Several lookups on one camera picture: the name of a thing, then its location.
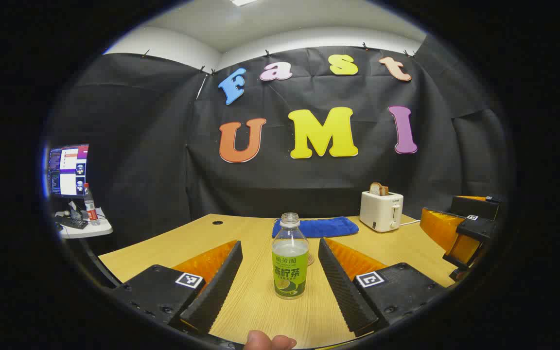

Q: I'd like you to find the green label water bottle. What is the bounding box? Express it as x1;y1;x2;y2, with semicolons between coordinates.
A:
272;212;309;300

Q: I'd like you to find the white toaster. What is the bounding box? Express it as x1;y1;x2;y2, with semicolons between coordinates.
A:
359;191;404;233

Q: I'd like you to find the computer monitor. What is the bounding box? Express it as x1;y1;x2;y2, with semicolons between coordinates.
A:
48;144;89;198

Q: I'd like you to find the blue folded towel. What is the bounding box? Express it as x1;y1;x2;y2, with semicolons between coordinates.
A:
272;216;359;239

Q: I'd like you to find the black keyboard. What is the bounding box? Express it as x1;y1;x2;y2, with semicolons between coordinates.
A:
55;216;89;230

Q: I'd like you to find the red label drink bottle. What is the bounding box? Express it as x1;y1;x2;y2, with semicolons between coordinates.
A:
84;183;100;226

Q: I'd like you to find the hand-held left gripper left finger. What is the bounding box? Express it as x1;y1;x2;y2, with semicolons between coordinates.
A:
112;240;243;336

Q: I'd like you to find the white side table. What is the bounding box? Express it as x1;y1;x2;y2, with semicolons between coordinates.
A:
55;208;114;239

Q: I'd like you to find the black backdrop cloth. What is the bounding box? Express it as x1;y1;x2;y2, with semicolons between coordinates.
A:
47;36;511;253

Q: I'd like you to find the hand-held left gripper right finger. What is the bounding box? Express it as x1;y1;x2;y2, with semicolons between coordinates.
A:
318;237;448;337

